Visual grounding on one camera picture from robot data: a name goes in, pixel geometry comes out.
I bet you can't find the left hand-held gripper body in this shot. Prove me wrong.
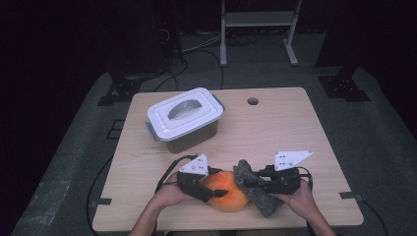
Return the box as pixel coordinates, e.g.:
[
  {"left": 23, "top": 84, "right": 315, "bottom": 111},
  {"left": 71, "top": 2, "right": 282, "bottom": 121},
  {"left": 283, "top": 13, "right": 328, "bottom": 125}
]
[{"left": 176, "top": 153, "right": 215, "bottom": 204}]

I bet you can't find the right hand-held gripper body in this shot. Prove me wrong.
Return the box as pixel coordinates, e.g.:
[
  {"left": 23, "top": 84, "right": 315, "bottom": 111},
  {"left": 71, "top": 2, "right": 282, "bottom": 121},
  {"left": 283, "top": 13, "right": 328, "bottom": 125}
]
[{"left": 268, "top": 149, "right": 314, "bottom": 195}]

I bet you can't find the orange plush toy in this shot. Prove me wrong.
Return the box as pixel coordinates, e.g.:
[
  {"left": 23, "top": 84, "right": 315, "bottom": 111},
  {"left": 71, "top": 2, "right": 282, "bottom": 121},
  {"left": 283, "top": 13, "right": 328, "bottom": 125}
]
[{"left": 200, "top": 170, "right": 250, "bottom": 213}]

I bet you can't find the grey fuzzy cloth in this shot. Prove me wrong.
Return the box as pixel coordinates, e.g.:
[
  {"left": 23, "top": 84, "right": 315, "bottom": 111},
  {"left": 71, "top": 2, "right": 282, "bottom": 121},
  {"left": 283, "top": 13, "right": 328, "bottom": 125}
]
[{"left": 233, "top": 159, "right": 284, "bottom": 219}]

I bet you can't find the clear grey storage box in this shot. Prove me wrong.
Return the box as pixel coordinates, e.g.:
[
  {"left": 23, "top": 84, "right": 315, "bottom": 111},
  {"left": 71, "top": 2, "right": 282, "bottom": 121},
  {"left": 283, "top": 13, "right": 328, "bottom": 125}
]
[{"left": 145, "top": 96, "right": 227, "bottom": 155}]

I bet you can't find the white box lid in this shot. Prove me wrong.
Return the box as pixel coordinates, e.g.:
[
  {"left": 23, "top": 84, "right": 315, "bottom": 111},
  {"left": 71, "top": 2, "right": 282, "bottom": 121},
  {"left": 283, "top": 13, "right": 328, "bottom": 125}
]
[{"left": 147, "top": 87, "right": 225, "bottom": 143}]

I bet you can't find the person's right hand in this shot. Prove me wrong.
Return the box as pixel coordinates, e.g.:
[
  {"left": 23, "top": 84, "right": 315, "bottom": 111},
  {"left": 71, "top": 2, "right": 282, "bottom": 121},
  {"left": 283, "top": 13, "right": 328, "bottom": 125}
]
[{"left": 271, "top": 180, "right": 318, "bottom": 219}]

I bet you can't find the person's left hand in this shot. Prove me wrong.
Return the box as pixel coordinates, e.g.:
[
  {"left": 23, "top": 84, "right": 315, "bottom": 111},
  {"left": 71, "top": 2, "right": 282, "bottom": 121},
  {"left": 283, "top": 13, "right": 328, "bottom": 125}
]
[{"left": 153, "top": 173, "right": 201, "bottom": 210}]

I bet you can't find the black tape strip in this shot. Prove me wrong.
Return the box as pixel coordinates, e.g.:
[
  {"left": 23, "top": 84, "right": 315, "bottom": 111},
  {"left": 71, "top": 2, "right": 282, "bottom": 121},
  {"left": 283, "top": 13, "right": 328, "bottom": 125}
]
[
  {"left": 338, "top": 191, "right": 363, "bottom": 201},
  {"left": 89, "top": 197, "right": 113, "bottom": 208}
]

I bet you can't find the black stand with flat base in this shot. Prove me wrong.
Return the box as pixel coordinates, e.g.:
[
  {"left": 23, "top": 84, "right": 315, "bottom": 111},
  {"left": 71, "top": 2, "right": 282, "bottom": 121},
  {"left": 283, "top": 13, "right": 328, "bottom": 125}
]
[
  {"left": 316, "top": 0, "right": 372, "bottom": 102},
  {"left": 96, "top": 65, "right": 165, "bottom": 106}
]

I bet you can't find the white metal stand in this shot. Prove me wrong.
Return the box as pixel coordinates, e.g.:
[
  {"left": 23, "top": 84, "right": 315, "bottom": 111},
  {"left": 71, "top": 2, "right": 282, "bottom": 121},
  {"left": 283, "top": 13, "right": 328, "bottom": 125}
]
[{"left": 219, "top": 0, "right": 303, "bottom": 67}]

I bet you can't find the right hand-held gripper cable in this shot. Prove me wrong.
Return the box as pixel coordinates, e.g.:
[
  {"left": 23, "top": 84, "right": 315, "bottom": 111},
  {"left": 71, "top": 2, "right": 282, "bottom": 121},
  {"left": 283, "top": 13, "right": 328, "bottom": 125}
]
[{"left": 296, "top": 166, "right": 314, "bottom": 191}]

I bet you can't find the hand-held gripper cable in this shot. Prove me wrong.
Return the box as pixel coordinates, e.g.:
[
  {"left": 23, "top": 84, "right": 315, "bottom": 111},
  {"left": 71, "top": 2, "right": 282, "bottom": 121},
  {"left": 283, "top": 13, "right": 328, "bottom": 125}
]
[
  {"left": 296, "top": 166, "right": 314, "bottom": 191},
  {"left": 153, "top": 154, "right": 198, "bottom": 195}
]

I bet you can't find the left hand-held gripper cable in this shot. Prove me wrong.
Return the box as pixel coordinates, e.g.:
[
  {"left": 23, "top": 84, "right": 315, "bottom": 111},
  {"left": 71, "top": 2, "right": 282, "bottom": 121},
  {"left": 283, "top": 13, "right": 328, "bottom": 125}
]
[{"left": 153, "top": 154, "right": 198, "bottom": 195}]

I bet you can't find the black floor cable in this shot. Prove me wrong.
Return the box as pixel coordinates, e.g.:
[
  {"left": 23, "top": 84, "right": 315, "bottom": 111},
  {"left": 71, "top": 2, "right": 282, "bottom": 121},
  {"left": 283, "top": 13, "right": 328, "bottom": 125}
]
[
  {"left": 193, "top": 48, "right": 225, "bottom": 90},
  {"left": 153, "top": 48, "right": 190, "bottom": 92}
]

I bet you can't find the thin black cable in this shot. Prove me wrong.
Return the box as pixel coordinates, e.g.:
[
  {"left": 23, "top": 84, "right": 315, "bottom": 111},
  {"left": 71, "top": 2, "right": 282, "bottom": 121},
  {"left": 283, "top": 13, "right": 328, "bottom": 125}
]
[
  {"left": 86, "top": 156, "right": 114, "bottom": 236},
  {"left": 358, "top": 196, "right": 389, "bottom": 236}
]

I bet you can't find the white floor cable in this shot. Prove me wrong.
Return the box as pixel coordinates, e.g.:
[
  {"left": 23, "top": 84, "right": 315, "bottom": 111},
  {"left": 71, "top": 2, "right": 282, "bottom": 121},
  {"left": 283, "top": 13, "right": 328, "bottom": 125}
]
[{"left": 181, "top": 32, "right": 224, "bottom": 54}]

